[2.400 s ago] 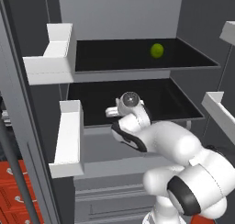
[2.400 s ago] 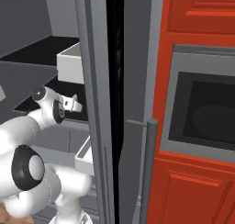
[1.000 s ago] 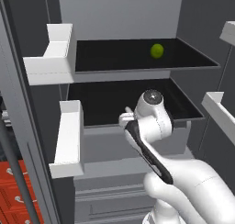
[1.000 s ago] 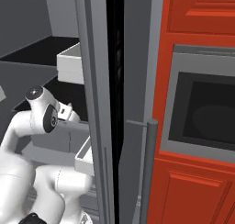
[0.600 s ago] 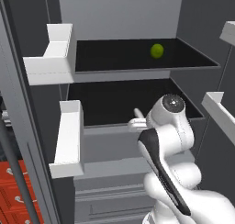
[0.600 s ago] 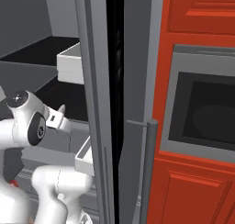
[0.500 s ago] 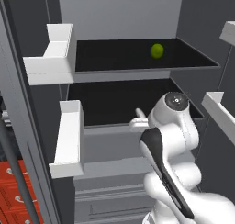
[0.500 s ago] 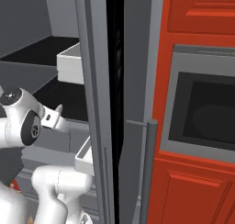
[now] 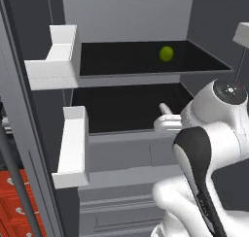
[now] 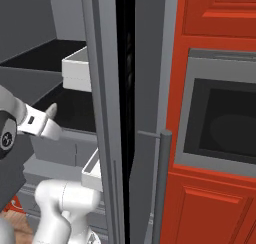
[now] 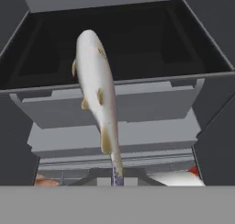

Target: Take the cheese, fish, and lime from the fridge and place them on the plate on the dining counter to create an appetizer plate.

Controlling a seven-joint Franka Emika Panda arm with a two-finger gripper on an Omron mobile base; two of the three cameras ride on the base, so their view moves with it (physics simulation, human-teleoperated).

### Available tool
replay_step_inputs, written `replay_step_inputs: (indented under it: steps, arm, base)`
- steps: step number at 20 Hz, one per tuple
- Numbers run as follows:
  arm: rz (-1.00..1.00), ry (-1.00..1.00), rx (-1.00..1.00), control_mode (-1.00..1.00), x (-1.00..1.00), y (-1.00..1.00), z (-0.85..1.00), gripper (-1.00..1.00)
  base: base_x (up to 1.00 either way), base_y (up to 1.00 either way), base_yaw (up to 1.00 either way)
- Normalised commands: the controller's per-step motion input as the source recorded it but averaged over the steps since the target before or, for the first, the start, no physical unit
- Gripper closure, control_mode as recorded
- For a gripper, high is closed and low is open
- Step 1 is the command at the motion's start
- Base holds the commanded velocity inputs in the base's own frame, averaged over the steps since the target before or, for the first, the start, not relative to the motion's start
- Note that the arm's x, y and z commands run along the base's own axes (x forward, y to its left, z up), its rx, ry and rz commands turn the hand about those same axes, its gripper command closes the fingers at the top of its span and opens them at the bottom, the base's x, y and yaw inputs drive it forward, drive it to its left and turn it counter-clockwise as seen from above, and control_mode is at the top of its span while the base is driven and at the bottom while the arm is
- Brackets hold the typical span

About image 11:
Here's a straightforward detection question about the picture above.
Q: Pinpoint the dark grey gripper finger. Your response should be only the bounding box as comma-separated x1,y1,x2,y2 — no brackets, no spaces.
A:
69,167,113,186

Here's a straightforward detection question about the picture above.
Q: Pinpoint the white fish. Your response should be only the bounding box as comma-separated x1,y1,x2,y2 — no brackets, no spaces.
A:
71,28,125,186

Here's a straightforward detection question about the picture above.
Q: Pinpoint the grey fridge drawer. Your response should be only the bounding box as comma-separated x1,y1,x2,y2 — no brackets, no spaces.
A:
8,78,206,130

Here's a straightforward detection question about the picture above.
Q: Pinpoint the dark grey fridge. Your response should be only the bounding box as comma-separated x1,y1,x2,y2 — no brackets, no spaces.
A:
0,0,235,186

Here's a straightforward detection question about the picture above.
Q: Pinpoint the orange food item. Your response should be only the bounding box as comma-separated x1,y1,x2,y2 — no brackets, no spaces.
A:
34,173,60,186

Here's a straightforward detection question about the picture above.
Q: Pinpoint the white and red food item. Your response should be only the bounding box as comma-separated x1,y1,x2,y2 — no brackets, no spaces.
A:
148,164,206,186

